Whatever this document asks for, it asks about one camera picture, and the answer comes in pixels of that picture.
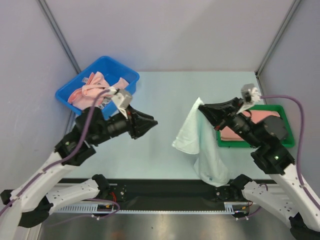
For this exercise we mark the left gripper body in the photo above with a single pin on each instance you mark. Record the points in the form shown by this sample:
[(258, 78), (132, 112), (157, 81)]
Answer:
[(117, 125)]

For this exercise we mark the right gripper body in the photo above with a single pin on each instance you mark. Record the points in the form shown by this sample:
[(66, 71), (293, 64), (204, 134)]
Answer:
[(225, 116)]

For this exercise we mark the pink towel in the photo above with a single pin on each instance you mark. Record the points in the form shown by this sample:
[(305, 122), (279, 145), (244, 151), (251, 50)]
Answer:
[(230, 133), (84, 96)]

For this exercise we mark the light blue towel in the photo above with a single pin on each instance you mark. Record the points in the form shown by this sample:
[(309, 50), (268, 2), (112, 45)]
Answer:
[(197, 137)]

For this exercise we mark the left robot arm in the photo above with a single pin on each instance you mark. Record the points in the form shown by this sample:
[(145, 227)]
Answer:
[(33, 202)]

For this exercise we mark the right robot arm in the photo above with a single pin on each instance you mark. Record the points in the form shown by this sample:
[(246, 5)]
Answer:
[(303, 217)]

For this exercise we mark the pink towel in bin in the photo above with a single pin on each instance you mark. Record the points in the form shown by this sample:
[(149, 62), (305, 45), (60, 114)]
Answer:
[(84, 96)]

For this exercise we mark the blue plastic bin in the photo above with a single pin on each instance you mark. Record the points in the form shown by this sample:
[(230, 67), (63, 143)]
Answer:
[(108, 70)]

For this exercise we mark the green plastic tray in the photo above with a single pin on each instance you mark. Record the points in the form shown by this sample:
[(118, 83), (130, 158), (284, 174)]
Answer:
[(277, 121)]

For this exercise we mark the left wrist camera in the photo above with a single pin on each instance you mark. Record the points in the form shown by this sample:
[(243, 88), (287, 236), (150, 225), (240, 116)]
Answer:
[(122, 99)]

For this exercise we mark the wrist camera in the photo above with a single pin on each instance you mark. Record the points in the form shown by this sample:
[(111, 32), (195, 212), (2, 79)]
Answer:
[(250, 95), (122, 99)]

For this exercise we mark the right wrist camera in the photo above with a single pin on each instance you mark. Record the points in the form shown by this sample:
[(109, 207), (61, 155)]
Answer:
[(250, 95)]

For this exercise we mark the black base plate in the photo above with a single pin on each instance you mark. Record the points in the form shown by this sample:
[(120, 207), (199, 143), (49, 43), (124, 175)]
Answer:
[(180, 196)]

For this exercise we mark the white slotted cable duct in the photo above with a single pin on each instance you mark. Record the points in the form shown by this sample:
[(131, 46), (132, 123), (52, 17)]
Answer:
[(88, 208)]

